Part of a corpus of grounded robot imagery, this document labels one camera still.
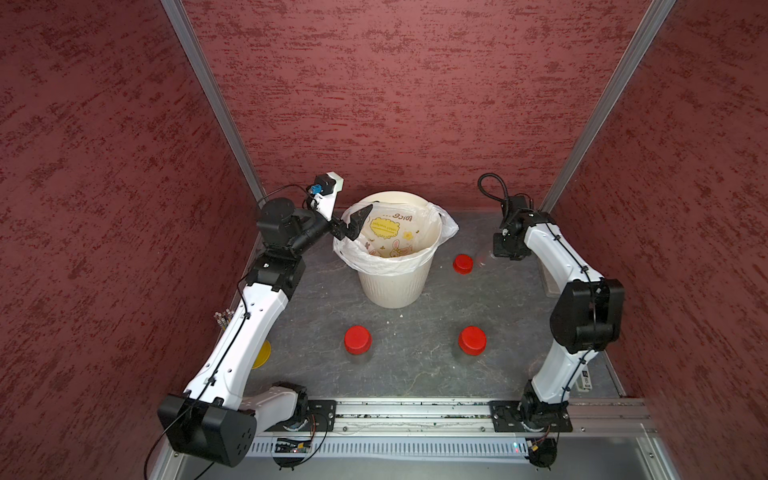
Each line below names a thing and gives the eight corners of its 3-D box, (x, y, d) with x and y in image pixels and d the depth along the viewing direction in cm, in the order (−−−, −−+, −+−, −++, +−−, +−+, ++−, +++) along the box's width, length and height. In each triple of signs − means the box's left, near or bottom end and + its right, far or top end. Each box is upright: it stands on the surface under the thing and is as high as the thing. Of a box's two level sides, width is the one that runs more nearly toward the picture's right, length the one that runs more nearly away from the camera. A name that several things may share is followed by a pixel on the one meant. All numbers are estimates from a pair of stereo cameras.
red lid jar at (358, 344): (348, 364, 84) (342, 349, 74) (350, 342, 89) (345, 325, 78) (371, 364, 85) (368, 349, 74) (372, 342, 89) (370, 325, 78)
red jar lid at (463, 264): (454, 275, 104) (455, 272, 102) (451, 257, 109) (452, 254, 107) (474, 275, 104) (476, 272, 102) (471, 257, 109) (472, 254, 107)
